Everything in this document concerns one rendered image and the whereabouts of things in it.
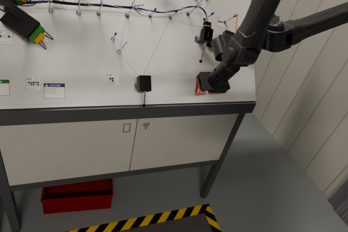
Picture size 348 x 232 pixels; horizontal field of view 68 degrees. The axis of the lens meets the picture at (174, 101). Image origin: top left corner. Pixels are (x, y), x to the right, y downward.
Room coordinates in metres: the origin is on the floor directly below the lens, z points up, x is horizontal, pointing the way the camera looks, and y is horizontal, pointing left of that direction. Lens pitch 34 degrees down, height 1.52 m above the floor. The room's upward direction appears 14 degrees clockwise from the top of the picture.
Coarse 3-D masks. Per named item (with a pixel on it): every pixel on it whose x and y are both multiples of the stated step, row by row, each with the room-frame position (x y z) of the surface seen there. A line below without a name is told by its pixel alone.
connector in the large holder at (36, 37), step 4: (36, 28) 0.76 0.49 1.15; (40, 28) 0.76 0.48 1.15; (36, 32) 0.75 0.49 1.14; (40, 32) 0.76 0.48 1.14; (44, 32) 0.79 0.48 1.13; (32, 36) 0.74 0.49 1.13; (36, 36) 0.74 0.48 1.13; (40, 36) 0.76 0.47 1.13; (32, 40) 0.73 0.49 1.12; (36, 40) 0.74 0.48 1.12; (40, 40) 0.75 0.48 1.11
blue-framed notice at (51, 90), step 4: (44, 84) 0.76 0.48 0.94; (48, 84) 0.76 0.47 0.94; (52, 84) 0.77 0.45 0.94; (56, 84) 0.78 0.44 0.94; (60, 84) 0.78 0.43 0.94; (64, 84) 0.79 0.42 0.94; (44, 88) 0.75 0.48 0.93; (48, 88) 0.76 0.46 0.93; (52, 88) 0.76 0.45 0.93; (56, 88) 0.77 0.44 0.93; (60, 88) 0.77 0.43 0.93; (64, 88) 0.78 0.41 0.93; (44, 92) 0.74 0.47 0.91; (48, 92) 0.75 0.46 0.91; (52, 92) 0.75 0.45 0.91; (56, 92) 0.76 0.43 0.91; (60, 92) 0.76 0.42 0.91; (64, 92) 0.77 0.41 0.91; (44, 96) 0.73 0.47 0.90; (48, 96) 0.74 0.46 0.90; (52, 96) 0.74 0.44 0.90; (56, 96) 0.75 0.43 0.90; (60, 96) 0.76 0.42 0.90; (64, 96) 0.76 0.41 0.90
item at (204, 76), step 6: (204, 72) 0.76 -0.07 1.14; (210, 72) 0.76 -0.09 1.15; (204, 78) 0.75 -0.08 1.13; (210, 78) 0.73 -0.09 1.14; (216, 78) 0.71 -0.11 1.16; (204, 84) 0.73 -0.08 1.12; (210, 84) 0.73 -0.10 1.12; (216, 84) 0.72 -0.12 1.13; (222, 84) 0.73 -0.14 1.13; (228, 84) 0.77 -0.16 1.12; (204, 90) 0.71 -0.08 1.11; (210, 90) 0.72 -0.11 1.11
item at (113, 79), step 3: (108, 75) 0.88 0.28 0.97; (111, 75) 0.89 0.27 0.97; (114, 75) 0.89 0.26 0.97; (117, 75) 0.90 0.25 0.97; (108, 78) 0.88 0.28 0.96; (111, 78) 0.88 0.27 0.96; (114, 78) 0.89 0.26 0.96; (117, 78) 0.89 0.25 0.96; (108, 81) 0.87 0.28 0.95; (111, 81) 0.87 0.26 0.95; (114, 81) 0.88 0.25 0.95; (117, 81) 0.88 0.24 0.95; (108, 84) 0.86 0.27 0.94; (111, 84) 0.87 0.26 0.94; (114, 84) 0.87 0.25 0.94; (117, 84) 0.88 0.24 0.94
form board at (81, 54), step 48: (96, 0) 1.04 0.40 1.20; (144, 0) 1.14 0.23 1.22; (192, 0) 1.26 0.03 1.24; (240, 0) 1.40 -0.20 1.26; (0, 48) 0.77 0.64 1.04; (48, 48) 0.84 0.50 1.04; (96, 48) 0.93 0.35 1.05; (144, 48) 1.02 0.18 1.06; (192, 48) 1.13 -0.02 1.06; (0, 96) 0.67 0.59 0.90; (96, 96) 0.81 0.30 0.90; (192, 96) 1.00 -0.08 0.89; (240, 96) 1.11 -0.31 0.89
